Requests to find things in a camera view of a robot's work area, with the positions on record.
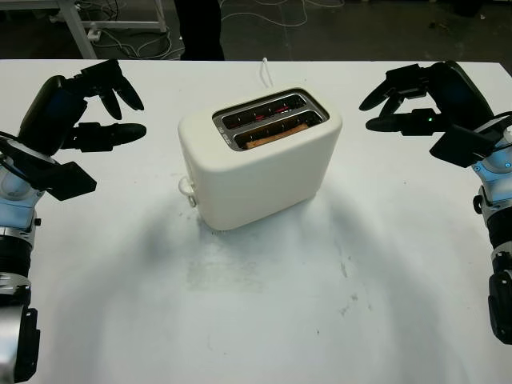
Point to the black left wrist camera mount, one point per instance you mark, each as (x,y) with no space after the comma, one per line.
(68,180)

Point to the person in dark clothes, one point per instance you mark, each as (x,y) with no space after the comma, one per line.
(200,32)

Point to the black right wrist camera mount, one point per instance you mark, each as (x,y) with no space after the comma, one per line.
(460,146)

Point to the white power strip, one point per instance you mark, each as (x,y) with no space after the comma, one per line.
(94,34)

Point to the cream two-slot toaster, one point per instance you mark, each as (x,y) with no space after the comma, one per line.
(260,180)

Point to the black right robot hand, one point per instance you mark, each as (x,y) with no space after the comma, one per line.
(460,94)

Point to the browned toast slice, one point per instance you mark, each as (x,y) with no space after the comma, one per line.
(276,137)

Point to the black object on floor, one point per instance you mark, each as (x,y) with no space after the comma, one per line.
(468,7)

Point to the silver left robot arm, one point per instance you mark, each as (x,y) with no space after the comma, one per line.
(14,212)

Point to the cream toaster lever knob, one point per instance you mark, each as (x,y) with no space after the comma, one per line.
(185,186)

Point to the white metal table frame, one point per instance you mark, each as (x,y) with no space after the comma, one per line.
(78,32)

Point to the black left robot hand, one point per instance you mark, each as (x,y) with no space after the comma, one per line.
(48,116)

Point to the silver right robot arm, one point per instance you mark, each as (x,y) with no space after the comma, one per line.
(496,180)

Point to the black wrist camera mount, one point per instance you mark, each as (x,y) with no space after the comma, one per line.
(68,180)
(460,146)

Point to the small dark floor debris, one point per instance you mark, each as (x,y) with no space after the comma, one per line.
(440,25)

